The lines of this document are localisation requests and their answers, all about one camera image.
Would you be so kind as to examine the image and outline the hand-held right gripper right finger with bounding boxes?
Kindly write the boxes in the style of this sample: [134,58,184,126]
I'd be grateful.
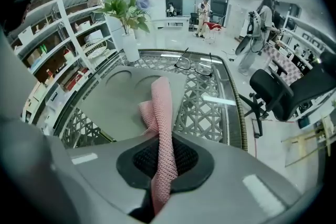
[156,131,302,224]

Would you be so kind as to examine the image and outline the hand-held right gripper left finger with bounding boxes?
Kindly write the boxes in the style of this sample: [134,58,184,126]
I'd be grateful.
[65,135,160,220]

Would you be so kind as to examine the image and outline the grey tray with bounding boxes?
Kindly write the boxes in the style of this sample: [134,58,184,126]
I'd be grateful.
[75,65,188,143]

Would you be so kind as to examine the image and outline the pink cloth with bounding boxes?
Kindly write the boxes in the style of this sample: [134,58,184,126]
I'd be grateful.
[138,76,180,216]

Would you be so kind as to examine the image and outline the red plastic storage bin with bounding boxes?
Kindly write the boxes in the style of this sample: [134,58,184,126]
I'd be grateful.
[64,68,89,91]

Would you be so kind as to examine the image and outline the white shelving unit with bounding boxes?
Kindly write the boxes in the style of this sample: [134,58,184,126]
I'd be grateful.
[6,0,125,129]

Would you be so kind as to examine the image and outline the wicker glass-top coffee table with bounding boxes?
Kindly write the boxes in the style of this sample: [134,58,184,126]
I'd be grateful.
[54,48,249,152]

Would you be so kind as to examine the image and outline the black office chair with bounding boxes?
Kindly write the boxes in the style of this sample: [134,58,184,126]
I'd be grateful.
[239,50,336,139]

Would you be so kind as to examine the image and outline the white ceramic vase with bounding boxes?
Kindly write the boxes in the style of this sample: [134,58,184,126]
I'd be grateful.
[121,31,141,63]

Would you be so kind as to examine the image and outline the black-framed eyeglasses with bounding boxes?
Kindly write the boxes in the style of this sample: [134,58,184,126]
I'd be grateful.
[174,47,214,78]

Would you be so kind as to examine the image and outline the pink checkered table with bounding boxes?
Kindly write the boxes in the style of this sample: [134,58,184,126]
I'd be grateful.
[261,42,304,86]

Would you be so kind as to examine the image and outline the white refrigerator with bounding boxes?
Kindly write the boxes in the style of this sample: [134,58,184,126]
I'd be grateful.
[104,13,124,51]

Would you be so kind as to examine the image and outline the white table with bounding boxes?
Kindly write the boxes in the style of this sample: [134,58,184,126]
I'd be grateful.
[151,16,191,48]

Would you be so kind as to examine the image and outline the artificial flower bouquet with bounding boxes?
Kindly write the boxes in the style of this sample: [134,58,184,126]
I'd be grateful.
[92,0,156,35]

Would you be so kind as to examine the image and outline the red stool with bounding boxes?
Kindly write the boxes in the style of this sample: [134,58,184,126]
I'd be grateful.
[203,20,223,45]

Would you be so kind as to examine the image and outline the person's head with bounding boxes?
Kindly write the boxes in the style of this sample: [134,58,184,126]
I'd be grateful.
[4,0,39,36]

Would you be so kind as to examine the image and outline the white shelf with black devices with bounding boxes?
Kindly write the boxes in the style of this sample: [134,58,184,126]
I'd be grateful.
[280,13,336,71]

